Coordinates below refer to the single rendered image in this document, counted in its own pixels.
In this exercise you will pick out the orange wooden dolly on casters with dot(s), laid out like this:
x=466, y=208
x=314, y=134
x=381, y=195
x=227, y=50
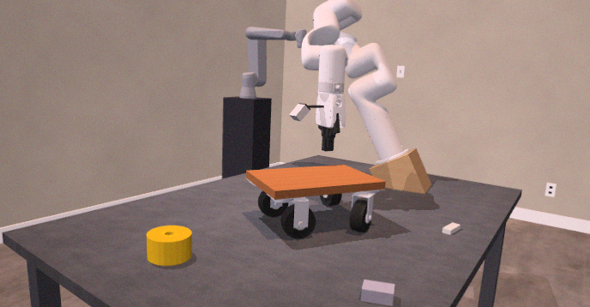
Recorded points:
x=287, y=184

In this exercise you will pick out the yellow short cylinder with center hole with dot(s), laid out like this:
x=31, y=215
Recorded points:
x=169, y=245

